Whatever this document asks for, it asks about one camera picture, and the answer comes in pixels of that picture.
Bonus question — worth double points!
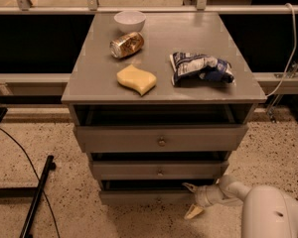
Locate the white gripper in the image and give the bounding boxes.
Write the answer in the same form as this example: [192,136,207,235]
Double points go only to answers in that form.
[183,182,225,220]

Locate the grey bottom drawer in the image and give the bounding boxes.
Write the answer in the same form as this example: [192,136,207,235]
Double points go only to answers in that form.
[99,178,216,205]

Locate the grey drawer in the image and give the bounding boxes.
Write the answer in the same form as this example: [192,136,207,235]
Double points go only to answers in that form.
[90,161,228,180]
[74,125,247,153]
[99,178,216,205]

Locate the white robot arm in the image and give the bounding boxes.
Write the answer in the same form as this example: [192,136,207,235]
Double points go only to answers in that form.
[183,175,298,238]

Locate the grey middle drawer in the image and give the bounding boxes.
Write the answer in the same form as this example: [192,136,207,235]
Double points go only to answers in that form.
[90,161,228,180]

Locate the grey drawer cabinet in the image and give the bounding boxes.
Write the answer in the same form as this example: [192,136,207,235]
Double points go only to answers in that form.
[61,11,268,203]

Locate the grey top drawer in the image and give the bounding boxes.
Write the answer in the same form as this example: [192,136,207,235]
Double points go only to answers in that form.
[74,125,247,153]

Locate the yellow sponge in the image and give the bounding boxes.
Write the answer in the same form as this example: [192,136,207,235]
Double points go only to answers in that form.
[116,64,157,96]

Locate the blue white chip bag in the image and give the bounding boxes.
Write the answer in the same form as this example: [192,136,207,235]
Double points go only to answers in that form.
[169,52,234,85]

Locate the golden soda can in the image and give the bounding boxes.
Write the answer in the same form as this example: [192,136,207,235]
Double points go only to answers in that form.
[109,32,144,59]

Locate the black stand leg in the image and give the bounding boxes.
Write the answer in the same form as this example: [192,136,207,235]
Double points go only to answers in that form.
[0,155,57,238]

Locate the white bowl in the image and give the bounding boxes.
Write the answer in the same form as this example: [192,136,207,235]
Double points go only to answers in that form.
[114,11,146,33]

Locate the black cable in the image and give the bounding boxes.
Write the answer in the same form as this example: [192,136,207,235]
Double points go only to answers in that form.
[0,126,62,238]

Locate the white cable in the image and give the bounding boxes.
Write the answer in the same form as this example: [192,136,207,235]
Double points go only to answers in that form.
[265,2,298,98]

